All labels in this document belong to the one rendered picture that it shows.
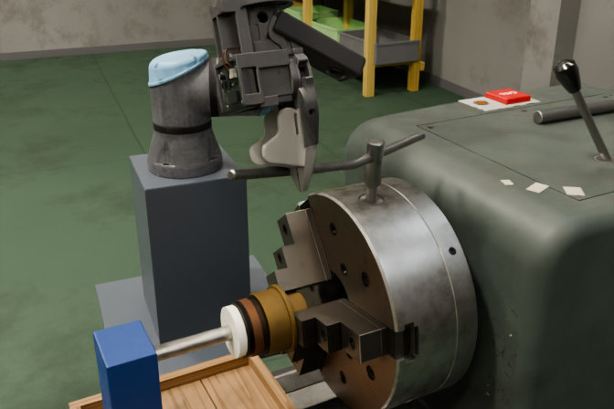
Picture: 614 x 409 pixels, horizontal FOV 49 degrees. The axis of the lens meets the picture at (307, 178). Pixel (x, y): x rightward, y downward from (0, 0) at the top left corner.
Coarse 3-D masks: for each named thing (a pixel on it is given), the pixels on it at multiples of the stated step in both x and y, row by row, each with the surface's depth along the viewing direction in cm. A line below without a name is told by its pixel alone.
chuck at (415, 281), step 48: (336, 192) 92; (384, 192) 92; (336, 240) 91; (384, 240) 84; (432, 240) 86; (336, 288) 101; (384, 288) 82; (432, 288) 84; (432, 336) 84; (336, 384) 99; (384, 384) 86; (432, 384) 89
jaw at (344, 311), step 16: (336, 304) 90; (352, 304) 90; (304, 320) 86; (320, 320) 86; (336, 320) 85; (352, 320) 85; (368, 320) 85; (304, 336) 87; (320, 336) 87; (336, 336) 85; (352, 336) 83; (368, 336) 82; (384, 336) 83; (400, 336) 82; (352, 352) 84; (368, 352) 82; (384, 352) 83; (400, 352) 83
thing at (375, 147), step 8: (368, 144) 86; (376, 144) 85; (384, 144) 86; (368, 152) 86; (376, 152) 86; (376, 160) 86; (368, 168) 87; (376, 168) 87; (368, 176) 87; (376, 176) 87; (368, 184) 88; (376, 184) 88; (368, 192) 89; (376, 192) 89; (368, 200) 89; (376, 200) 90
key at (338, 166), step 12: (420, 132) 92; (396, 144) 89; (408, 144) 91; (360, 156) 85; (372, 156) 86; (252, 168) 72; (264, 168) 73; (276, 168) 74; (288, 168) 75; (324, 168) 80; (336, 168) 81; (348, 168) 83
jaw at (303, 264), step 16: (304, 208) 99; (288, 224) 95; (304, 224) 95; (288, 240) 96; (304, 240) 95; (320, 240) 96; (288, 256) 93; (304, 256) 94; (320, 256) 95; (272, 272) 92; (288, 272) 92; (304, 272) 93; (320, 272) 94; (288, 288) 91
